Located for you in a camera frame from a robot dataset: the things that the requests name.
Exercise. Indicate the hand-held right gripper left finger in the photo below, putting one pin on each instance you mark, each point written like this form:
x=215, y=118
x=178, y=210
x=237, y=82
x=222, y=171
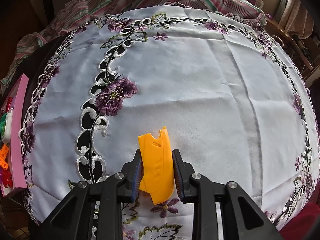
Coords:
x=137, y=177

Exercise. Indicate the orange toy block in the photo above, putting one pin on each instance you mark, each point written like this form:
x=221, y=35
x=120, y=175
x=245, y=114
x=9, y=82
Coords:
x=4, y=155

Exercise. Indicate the green white round container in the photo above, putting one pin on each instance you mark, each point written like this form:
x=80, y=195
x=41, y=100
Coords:
x=6, y=127

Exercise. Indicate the pink-rimmed white cardboard box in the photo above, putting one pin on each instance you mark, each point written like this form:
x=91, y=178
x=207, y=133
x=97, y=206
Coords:
x=18, y=130

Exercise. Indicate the white embroidered floral tablecloth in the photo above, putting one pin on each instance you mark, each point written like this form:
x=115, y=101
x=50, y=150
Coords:
x=200, y=80

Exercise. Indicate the person's dark red clothing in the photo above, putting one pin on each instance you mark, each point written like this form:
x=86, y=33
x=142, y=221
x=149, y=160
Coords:
x=302, y=220

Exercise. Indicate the wooden desk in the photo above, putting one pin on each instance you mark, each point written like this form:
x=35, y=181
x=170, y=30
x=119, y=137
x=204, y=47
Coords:
x=282, y=27

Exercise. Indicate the wooden wardrobe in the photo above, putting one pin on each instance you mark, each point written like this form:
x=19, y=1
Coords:
x=20, y=17

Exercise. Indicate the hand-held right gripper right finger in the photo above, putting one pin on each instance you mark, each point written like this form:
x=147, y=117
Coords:
x=178, y=177

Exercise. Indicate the yellow plastic shell piece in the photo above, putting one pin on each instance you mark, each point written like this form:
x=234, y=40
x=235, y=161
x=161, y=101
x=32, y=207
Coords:
x=157, y=160

